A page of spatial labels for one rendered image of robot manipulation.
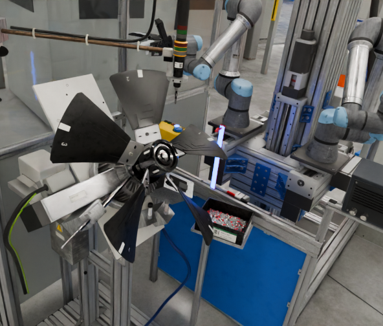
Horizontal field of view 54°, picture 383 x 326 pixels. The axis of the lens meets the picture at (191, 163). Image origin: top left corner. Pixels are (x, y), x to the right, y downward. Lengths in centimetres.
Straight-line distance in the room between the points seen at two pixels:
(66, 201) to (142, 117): 39
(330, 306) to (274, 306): 73
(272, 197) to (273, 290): 48
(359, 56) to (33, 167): 141
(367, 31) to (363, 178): 62
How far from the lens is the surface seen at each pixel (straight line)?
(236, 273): 200
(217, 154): 150
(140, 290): 245
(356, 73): 164
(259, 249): 183
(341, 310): 268
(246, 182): 210
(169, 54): 126
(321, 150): 186
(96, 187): 130
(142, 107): 138
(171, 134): 180
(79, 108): 118
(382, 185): 140
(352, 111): 156
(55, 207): 122
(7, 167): 187
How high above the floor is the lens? 183
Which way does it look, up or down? 29 degrees down
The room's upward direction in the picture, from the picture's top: 7 degrees clockwise
